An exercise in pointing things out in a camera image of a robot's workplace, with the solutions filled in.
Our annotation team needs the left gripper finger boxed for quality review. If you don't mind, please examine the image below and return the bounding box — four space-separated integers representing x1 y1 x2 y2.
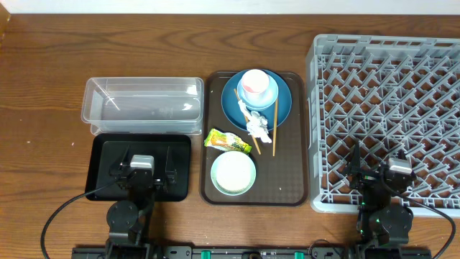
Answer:
165 146 177 185
109 145 130 176

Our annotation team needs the green yellow snack wrapper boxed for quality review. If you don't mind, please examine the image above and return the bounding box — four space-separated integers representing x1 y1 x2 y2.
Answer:
204 128 252 154

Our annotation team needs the mint green bowl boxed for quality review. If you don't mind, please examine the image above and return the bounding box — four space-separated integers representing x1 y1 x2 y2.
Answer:
210 150 257 197

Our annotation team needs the white rice pile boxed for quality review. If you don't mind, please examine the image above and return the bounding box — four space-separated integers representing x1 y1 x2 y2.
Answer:
216 152 254 193

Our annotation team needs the white tissue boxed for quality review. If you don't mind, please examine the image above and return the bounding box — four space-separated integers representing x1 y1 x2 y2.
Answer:
238 100 272 143

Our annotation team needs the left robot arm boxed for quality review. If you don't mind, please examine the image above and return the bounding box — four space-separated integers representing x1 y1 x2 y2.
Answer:
104 149 177 259

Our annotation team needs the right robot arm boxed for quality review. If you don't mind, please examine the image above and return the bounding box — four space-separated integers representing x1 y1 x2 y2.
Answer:
342 140 415 258

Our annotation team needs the black rectangular waste tray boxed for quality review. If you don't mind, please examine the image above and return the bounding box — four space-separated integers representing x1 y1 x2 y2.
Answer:
85 133 191 201

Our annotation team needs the grey plastic dishwasher rack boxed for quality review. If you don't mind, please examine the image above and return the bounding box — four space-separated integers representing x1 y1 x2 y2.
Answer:
305 34 459 218

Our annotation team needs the clear plastic waste bin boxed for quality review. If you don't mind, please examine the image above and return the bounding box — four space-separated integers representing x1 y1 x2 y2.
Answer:
81 77 204 135

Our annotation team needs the brown plastic serving tray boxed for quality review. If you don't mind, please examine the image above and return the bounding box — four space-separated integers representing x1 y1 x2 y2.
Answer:
200 71 308 206

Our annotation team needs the light blue bowl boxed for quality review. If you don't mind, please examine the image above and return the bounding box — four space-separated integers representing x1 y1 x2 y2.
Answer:
236 76 279 111

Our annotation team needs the pink paper cup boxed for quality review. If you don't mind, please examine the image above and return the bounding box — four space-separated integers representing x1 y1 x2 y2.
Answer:
241 69 270 104

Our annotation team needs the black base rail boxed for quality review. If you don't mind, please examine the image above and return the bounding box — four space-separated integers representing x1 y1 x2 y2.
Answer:
71 246 431 259

